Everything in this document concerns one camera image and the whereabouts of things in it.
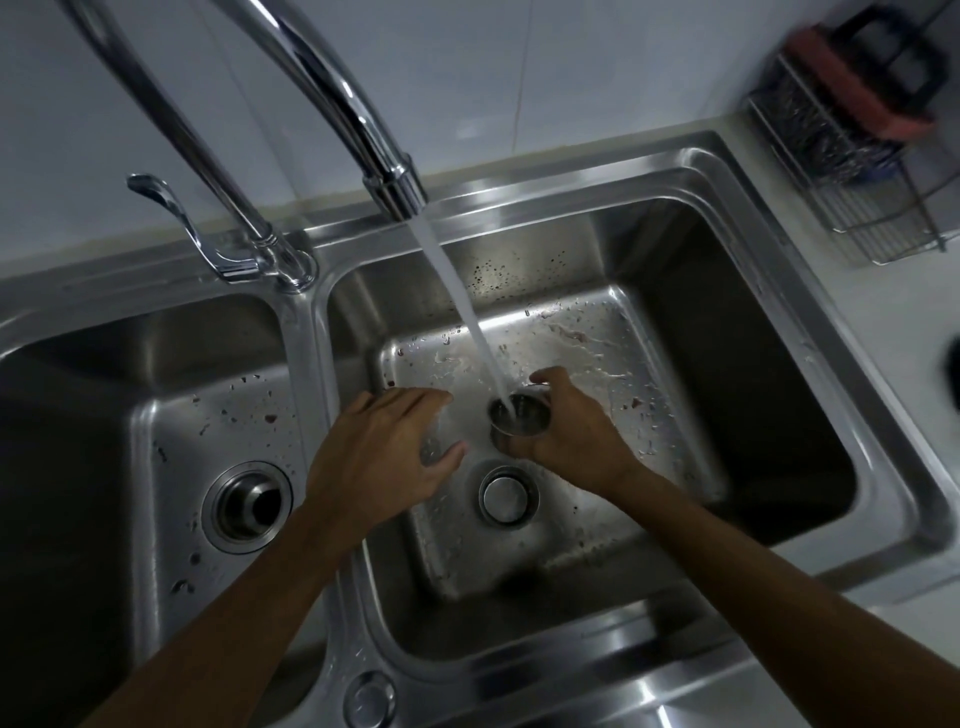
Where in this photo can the person's left hand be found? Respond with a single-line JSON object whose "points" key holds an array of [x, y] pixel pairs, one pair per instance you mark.
{"points": [[367, 465]]}

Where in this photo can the person's right hand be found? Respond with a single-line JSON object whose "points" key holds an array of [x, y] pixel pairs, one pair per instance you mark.
{"points": [[581, 442]]}

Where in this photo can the person's left thumb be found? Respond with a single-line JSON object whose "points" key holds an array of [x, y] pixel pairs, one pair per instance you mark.
{"points": [[444, 460]]}

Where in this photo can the person's right thumb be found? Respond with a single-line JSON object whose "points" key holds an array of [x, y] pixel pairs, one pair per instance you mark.
{"points": [[517, 446]]}

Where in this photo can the small steel cup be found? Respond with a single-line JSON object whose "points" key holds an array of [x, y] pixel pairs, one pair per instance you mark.
{"points": [[525, 416]]}

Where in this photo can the person's right forearm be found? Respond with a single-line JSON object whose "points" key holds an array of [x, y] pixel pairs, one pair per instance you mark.
{"points": [[765, 600]]}

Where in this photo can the person's left forearm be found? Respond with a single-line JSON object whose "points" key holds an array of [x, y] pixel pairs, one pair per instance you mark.
{"points": [[240, 622]]}

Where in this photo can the steel sink drain stopper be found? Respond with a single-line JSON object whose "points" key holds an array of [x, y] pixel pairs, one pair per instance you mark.
{"points": [[508, 497]]}

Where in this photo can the water stream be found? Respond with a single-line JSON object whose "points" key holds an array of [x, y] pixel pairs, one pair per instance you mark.
{"points": [[457, 292]]}

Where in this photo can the steel sink drain strainer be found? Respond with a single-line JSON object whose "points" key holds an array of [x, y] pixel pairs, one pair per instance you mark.
{"points": [[247, 508]]}

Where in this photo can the round steel sink hole cap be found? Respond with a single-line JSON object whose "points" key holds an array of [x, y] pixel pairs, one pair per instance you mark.
{"points": [[370, 701]]}

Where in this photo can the stainless steel double sink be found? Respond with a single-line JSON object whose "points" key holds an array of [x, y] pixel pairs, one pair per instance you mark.
{"points": [[675, 225]]}

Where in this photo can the chrome faucet lever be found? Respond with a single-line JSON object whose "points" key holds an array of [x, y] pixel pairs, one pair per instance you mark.
{"points": [[184, 225]]}

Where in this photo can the chrome curved faucet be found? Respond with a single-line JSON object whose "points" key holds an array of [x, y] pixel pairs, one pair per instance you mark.
{"points": [[330, 82]]}

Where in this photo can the black object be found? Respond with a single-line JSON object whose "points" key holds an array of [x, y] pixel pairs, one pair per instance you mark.
{"points": [[952, 375]]}

